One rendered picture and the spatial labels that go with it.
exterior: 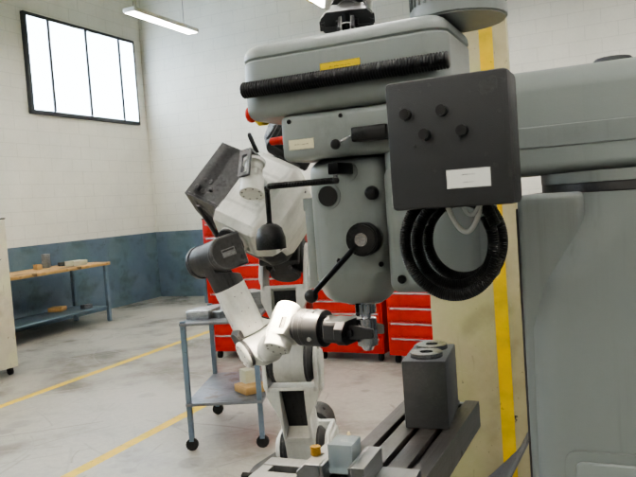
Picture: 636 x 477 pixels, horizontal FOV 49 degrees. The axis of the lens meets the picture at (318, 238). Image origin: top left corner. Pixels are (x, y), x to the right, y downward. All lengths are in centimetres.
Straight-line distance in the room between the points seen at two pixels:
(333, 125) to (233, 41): 1100
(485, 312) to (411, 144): 221
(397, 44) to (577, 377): 71
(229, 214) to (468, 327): 166
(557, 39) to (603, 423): 955
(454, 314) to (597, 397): 205
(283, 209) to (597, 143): 93
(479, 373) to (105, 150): 979
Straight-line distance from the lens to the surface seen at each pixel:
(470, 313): 332
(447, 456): 185
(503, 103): 112
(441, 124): 114
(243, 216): 195
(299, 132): 150
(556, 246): 132
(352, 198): 148
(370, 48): 145
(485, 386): 338
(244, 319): 194
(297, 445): 248
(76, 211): 1172
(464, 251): 139
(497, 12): 150
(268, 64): 154
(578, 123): 136
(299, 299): 227
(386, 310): 663
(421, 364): 193
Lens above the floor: 154
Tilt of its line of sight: 3 degrees down
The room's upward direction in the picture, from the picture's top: 4 degrees counter-clockwise
